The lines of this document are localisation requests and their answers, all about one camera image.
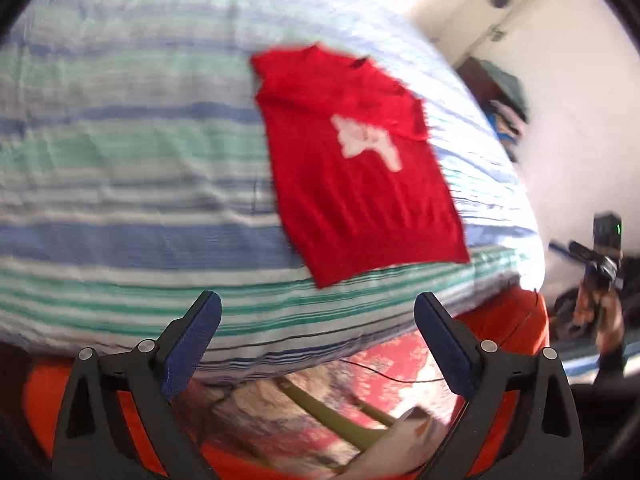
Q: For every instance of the red floral cloth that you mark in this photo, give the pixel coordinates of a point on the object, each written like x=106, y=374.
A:
x=280, y=410

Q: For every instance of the red sweater with white print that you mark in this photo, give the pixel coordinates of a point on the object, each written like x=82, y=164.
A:
x=360, y=200

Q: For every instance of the person's right forearm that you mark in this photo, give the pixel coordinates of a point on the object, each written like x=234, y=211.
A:
x=612, y=367

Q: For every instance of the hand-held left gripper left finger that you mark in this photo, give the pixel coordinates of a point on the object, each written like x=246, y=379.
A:
x=192, y=345

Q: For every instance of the olive green frame bars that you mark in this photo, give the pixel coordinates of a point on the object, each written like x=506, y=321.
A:
x=345, y=417

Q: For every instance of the dark shelf with clothes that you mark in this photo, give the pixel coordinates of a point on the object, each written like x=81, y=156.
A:
x=502, y=105

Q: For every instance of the blue green striped bed sheet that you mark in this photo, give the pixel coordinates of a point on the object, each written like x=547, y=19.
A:
x=125, y=185

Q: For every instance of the white room door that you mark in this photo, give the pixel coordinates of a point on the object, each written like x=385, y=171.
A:
x=500, y=10

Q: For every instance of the white paper bag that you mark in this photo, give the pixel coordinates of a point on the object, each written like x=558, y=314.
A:
x=400, y=440

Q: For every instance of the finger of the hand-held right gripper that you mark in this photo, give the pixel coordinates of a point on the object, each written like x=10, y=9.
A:
x=560, y=250

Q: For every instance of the person's right hand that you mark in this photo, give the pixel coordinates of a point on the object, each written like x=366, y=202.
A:
x=602, y=315

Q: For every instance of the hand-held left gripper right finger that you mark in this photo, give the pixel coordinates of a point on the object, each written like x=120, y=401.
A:
x=445, y=345

